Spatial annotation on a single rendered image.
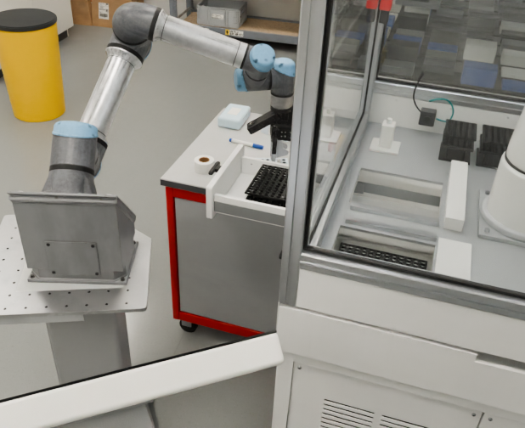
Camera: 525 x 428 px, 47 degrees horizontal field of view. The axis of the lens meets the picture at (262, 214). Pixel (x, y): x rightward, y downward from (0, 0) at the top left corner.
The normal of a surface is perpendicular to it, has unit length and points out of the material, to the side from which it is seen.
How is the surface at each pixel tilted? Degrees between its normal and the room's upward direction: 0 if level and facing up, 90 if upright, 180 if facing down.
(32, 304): 0
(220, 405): 0
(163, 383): 40
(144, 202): 0
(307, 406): 90
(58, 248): 90
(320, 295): 90
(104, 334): 90
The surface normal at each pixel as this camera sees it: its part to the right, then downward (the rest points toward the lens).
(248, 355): 0.26, -0.28
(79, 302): 0.04, -0.82
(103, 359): 0.11, 0.57
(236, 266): -0.30, 0.53
